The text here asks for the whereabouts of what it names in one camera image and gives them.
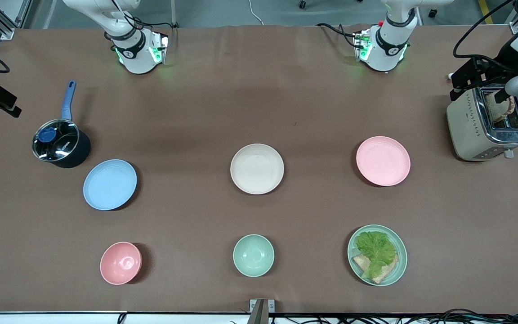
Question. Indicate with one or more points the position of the brown bread slice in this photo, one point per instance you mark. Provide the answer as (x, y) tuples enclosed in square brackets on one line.
[(387, 272)]

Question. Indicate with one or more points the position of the black chair caster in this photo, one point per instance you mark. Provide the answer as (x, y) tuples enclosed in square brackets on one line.
[(302, 4), (432, 13)]

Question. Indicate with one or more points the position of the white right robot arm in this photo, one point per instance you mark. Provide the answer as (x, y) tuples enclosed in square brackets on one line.
[(135, 49)]

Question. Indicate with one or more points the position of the pink plate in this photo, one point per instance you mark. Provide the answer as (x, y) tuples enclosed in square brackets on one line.
[(383, 160)]

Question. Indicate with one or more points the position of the green plate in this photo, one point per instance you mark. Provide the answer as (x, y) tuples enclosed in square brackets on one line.
[(400, 265)]

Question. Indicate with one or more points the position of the metal bracket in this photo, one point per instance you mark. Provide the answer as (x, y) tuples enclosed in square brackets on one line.
[(261, 310)]

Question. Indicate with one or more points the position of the pink bowl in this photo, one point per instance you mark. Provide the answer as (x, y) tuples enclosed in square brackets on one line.
[(120, 263)]

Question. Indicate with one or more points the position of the beige plate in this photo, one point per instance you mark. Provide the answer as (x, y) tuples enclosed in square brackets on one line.
[(257, 168)]

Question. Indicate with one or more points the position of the toast slice in toaster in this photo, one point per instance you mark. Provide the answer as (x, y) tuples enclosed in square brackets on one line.
[(504, 110)]

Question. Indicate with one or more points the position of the green bowl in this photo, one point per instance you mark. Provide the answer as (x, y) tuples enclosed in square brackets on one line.
[(253, 255)]

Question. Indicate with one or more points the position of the light blue plate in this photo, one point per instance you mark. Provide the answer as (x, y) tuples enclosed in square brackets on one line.
[(109, 184)]

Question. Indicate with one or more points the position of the glass lid with blue knob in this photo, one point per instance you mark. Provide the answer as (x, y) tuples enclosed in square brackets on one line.
[(55, 139)]

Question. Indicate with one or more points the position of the green lettuce leaf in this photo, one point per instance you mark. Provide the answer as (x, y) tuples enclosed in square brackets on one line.
[(376, 249)]

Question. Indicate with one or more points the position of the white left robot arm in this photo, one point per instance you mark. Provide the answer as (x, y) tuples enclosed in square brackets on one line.
[(387, 47)]

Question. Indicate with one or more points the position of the beige and chrome toaster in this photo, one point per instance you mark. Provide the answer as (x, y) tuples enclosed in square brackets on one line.
[(466, 130)]

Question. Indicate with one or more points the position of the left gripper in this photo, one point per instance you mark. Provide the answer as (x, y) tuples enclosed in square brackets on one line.
[(504, 59)]

